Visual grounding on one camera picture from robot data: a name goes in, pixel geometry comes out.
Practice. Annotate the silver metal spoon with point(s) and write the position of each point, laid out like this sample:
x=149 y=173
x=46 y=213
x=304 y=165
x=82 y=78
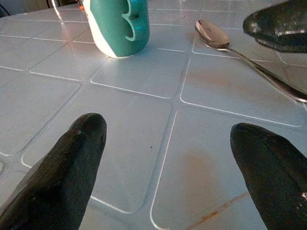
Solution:
x=213 y=36

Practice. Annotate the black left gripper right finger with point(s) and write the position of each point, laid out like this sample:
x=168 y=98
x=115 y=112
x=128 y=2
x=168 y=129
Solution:
x=275 y=182

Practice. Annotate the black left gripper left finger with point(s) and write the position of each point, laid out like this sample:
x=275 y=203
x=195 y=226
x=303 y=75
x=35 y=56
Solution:
x=55 y=182

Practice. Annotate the green ceramic mug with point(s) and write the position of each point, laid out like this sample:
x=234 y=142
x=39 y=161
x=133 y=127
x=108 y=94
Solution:
x=115 y=24

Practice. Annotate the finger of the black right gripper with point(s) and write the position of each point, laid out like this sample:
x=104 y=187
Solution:
x=280 y=24

